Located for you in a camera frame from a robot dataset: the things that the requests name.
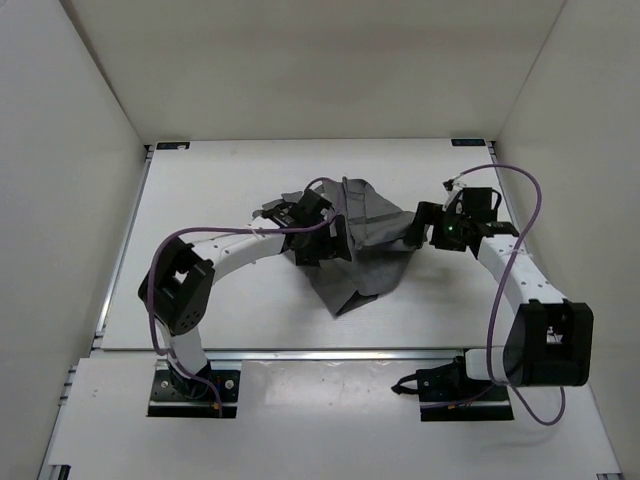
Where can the right blue corner label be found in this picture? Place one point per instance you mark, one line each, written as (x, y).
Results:
(467, 142)

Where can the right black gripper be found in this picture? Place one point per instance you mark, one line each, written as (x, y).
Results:
(433, 215)

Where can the blue corner label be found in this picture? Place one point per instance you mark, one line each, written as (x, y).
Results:
(172, 146)
(467, 142)

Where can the aluminium front rail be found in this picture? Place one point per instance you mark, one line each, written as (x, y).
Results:
(332, 354)

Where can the grey pleated skirt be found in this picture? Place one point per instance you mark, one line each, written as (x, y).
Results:
(379, 256)

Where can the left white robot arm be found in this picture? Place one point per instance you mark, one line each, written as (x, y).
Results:
(177, 287)

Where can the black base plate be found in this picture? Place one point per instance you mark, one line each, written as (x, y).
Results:
(168, 399)
(446, 394)

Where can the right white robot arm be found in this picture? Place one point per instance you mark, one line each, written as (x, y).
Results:
(550, 337)

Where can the left blue corner label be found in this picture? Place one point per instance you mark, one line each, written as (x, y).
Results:
(172, 146)

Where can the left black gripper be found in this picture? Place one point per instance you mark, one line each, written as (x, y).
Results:
(333, 246)

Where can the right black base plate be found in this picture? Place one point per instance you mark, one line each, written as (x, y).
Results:
(446, 394)

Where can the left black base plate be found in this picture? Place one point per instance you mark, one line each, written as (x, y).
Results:
(168, 399)

